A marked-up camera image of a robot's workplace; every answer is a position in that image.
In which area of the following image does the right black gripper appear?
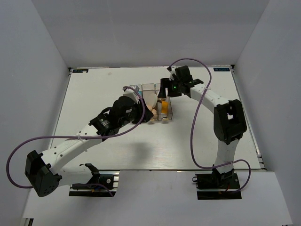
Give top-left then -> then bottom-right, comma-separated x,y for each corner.
158,78 -> 182,98

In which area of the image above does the orange sunscreen tube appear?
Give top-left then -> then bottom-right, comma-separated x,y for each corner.
161,101 -> 169,114

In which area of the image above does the round beige powder puff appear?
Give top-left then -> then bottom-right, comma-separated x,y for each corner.
144,92 -> 158,108

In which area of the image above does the white pink tube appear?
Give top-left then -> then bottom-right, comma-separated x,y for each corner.
138,91 -> 143,99

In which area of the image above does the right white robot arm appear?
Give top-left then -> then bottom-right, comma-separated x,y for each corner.
158,66 -> 247,188

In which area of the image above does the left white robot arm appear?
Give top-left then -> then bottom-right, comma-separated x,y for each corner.
25,96 -> 153,197

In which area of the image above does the middle clear organizer bin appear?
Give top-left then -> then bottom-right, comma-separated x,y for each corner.
142,83 -> 158,121

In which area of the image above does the clear organizer bin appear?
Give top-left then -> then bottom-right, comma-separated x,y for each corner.
153,83 -> 173,121
142,83 -> 158,121
128,85 -> 142,100

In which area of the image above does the right clear organizer bin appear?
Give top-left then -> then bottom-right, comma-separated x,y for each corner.
153,83 -> 173,121

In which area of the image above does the left clear organizer bin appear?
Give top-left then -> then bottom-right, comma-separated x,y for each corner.
128,85 -> 142,100

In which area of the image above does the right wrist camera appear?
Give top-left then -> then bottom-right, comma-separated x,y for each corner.
167,67 -> 177,81

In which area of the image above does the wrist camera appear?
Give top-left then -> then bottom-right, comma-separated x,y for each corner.
123,85 -> 140,103
167,67 -> 177,81

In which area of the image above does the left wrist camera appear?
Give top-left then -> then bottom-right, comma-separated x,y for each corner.
123,85 -> 140,103

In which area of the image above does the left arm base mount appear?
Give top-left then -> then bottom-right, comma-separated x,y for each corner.
69,171 -> 119,198

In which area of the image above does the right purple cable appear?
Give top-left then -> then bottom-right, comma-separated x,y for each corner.
166,58 -> 251,194

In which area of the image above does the purple cable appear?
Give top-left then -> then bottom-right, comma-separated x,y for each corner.
6,86 -> 145,197
166,58 -> 251,194

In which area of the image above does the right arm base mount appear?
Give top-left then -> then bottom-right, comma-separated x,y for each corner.
192,173 -> 242,200

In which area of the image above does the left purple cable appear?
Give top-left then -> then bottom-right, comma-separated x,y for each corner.
6,86 -> 145,197

